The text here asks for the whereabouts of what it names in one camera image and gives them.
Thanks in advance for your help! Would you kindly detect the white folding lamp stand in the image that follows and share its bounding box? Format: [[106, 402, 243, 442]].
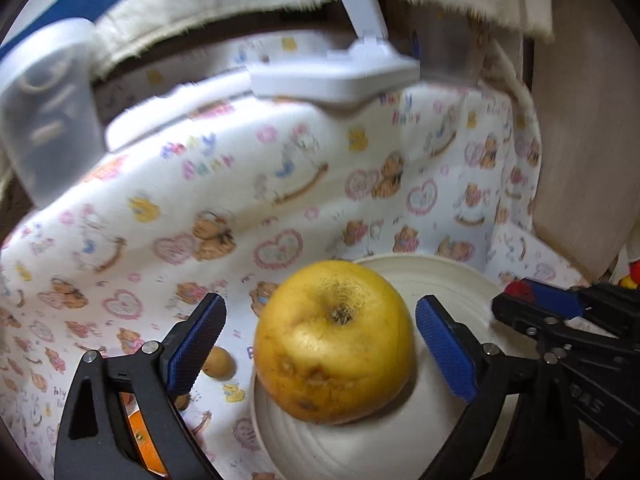
[[248, 0, 422, 107]]

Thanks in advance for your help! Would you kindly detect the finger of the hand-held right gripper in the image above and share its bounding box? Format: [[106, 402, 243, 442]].
[[505, 279, 585, 319], [491, 292, 621, 356]]

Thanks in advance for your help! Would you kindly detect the blue and cream cloth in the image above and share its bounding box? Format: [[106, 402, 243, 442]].
[[0, 0, 557, 82]]

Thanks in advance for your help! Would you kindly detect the translucent plastic container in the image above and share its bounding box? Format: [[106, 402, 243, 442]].
[[0, 17, 107, 210]]

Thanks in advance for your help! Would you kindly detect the large yellow pomelo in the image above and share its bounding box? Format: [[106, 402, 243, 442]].
[[253, 260, 417, 426]]

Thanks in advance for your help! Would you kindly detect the bear print tablecloth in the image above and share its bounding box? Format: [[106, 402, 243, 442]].
[[0, 35, 593, 480]]

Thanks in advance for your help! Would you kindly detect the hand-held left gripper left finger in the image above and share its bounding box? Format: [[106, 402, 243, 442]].
[[54, 292, 228, 480]]

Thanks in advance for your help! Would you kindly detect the orange tangerine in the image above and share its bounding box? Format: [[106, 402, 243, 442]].
[[120, 392, 168, 478]]

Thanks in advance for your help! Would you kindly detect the red and yellow toy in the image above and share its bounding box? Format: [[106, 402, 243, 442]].
[[617, 259, 640, 291]]

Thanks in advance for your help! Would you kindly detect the white round plate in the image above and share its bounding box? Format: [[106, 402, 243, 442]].
[[250, 254, 531, 480]]

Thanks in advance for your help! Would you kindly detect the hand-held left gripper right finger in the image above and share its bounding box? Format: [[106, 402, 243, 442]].
[[415, 295, 584, 480]]

